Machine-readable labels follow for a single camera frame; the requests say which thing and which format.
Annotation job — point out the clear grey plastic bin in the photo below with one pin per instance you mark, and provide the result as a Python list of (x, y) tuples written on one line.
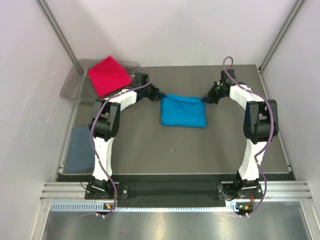
[(77, 87)]

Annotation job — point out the slotted cable duct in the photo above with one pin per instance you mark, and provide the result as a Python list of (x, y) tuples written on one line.
[(103, 207)]

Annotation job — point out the left corner aluminium post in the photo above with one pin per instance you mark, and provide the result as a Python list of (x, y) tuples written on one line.
[(60, 35)]

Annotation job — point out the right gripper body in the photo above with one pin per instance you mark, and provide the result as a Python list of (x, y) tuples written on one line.
[(214, 94)]

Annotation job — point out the right corner aluminium post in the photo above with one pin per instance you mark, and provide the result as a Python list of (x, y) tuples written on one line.
[(298, 4)]

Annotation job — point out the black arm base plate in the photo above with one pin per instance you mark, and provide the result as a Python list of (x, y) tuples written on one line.
[(209, 190)]

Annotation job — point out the corner aluminium post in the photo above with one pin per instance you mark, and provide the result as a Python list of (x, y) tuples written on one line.
[(60, 35), (298, 4)]

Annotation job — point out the aluminium rail frame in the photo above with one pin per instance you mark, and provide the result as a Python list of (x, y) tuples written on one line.
[(273, 191)]

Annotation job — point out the bright blue t-shirt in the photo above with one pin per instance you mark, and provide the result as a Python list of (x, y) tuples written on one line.
[(181, 111)]

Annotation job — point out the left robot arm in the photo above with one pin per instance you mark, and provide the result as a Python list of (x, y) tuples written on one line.
[(105, 125)]

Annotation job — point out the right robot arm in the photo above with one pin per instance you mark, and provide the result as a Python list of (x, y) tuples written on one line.
[(260, 125)]

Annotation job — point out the folded red t-shirt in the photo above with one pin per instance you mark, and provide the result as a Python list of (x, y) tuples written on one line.
[(108, 76)]

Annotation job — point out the folded dark blue t-shirt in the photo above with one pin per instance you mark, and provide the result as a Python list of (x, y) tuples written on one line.
[(80, 156)]

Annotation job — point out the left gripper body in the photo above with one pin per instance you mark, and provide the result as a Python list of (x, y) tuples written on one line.
[(150, 91)]

